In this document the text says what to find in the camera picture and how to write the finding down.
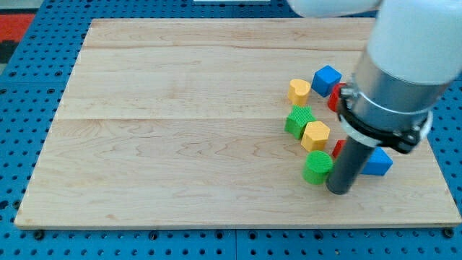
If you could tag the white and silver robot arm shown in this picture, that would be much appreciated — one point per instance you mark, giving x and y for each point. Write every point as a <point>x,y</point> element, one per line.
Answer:
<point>411,57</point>

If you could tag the blue triangle block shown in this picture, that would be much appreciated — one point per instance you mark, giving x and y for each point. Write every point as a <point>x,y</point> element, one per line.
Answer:
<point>378,164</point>

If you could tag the light wooden board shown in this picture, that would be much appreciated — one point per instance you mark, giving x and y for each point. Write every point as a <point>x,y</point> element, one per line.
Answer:
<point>179,124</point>

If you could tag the green star block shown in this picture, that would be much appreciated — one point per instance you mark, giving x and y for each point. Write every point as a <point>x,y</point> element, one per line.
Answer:
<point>297,120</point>

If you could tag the yellow heart block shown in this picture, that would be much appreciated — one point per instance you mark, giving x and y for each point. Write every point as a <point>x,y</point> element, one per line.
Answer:
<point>298,92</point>

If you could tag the yellow hexagon block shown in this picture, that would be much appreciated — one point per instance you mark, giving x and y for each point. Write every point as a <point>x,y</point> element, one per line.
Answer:
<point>315,136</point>

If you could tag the green cylinder block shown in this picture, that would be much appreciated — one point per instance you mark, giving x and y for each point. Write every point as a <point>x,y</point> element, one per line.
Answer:
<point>317,166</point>

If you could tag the red block upper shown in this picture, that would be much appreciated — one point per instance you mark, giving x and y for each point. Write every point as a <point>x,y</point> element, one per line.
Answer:
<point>334,96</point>

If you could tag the red block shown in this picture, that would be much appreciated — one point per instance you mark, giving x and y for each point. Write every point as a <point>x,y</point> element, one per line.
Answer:
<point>334,96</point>
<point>338,147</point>

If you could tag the blue cube block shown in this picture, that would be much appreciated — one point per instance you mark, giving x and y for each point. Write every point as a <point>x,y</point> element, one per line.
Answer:
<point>324,80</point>

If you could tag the red block lower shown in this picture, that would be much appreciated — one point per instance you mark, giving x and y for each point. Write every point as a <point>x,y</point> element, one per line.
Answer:
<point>338,147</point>

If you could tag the dark grey cylindrical pointer rod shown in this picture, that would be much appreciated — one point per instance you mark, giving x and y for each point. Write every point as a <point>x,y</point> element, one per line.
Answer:
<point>348,165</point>

